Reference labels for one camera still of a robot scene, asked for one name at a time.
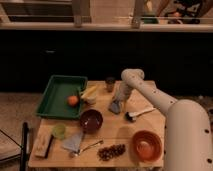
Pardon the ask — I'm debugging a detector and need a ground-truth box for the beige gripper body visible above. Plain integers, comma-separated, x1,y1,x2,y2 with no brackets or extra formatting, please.
115,82,132,105

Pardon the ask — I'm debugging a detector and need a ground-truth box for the blue sponge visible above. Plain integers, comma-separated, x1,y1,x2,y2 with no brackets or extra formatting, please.
108,101,121,114

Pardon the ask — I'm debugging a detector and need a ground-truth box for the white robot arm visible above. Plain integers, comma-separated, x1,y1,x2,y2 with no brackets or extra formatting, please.
115,69,213,171

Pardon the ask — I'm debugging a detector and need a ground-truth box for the purple bowl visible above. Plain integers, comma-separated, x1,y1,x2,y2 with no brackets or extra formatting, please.
79,109,103,134

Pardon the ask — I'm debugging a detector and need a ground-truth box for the orange bowl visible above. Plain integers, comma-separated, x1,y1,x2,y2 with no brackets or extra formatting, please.
131,130,162,163

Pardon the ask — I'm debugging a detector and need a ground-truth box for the yellow banana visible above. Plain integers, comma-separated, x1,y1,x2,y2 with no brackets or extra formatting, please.
81,85,98,99

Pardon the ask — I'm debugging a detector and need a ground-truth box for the orange fruit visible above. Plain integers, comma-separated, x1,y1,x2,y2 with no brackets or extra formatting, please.
67,95,79,107

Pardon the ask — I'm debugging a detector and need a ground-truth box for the bunch of dark grapes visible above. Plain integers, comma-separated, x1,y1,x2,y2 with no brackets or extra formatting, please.
97,144,126,161

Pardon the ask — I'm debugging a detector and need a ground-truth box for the green plastic tray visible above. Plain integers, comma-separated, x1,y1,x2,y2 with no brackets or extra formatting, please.
37,75,87,120

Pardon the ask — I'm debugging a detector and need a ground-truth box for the grey folded cloth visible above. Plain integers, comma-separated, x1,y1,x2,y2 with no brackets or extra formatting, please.
62,131,84,152

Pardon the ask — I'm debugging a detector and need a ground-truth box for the green plastic cup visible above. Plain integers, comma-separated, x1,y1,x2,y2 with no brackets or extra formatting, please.
52,124,66,140

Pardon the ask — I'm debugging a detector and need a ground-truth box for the metal spoon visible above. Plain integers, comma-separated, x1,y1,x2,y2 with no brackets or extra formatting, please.
69,140,104,158

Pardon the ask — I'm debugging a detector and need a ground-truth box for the wooden block with black tool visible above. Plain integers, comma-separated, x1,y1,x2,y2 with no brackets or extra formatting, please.
35,134,53,158

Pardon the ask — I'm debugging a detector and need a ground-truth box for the white handled dish brush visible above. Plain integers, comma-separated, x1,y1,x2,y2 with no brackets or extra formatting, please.
125,107,155,122

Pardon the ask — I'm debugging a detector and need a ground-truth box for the black chair frame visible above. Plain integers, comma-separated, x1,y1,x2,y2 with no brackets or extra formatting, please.
0,122,29,171

